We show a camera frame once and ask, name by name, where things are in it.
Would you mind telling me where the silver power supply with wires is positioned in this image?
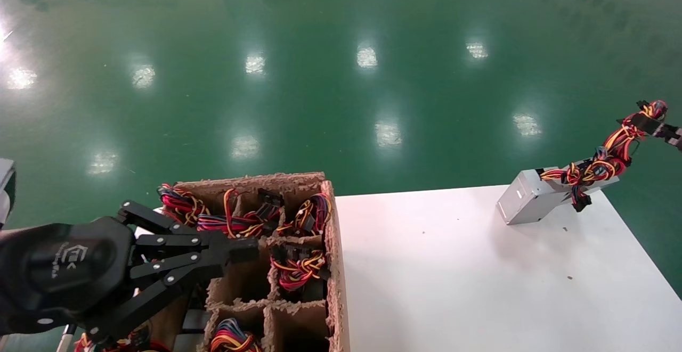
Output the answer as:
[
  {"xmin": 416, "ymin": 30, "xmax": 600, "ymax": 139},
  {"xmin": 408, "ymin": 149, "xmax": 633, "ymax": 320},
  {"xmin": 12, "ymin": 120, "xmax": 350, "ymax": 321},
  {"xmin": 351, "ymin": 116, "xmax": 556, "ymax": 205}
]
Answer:
[{"xmin": 496, "ymin": 99, "xmax": 669, "ymax": 226}]

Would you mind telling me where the power supply with coloured wires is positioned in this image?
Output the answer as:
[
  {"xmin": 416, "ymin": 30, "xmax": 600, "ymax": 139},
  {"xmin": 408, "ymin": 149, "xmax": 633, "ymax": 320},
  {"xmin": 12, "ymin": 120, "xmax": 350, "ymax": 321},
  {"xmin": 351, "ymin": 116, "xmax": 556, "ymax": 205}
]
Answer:
[
  {"xmin": 271, "ymin": 248, "xmax": 330, "ymax": 302},
  {"xmin": 277, "ymin": 192, "xmax": 334, "ymax": 236},
  {"xmin": 75, "ymin": 328, "xmax": 171, "ymax": 352},
  {"xmin": 158, "ymin": 183, "xmax": 209, "ymax": 226},
  {"xmin": 209, "ymin": 317, "xmax": 263, "ymax": 352},
  {"xmin": 197, "ymin": 188, "xmax": 283, "ymax": 239}
]

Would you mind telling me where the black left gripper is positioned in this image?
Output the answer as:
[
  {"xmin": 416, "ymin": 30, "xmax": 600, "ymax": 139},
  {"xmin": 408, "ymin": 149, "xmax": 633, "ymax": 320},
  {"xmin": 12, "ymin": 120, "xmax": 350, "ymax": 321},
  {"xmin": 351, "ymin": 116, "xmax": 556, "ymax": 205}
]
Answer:
[{"xmin": 0, "ymin": 200, "xmax": 261, "ymax": 343}]

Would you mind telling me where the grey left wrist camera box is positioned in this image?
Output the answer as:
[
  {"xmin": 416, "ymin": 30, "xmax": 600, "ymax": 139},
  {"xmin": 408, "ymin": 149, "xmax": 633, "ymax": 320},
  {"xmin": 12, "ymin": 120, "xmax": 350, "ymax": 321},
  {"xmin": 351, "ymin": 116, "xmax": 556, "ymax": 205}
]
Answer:
[{"xmin": 0, "ymin": 158, "xmax": 17, "ymax": 226}]

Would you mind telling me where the cardboard divider box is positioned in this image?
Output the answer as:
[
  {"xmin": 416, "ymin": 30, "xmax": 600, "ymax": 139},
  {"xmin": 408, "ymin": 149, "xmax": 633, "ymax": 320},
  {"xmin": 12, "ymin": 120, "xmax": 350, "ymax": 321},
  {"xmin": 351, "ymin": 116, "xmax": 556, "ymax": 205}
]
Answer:
[{"xmin": 136, "ymin": 172, "xmax": 350, "ymax": 352}]

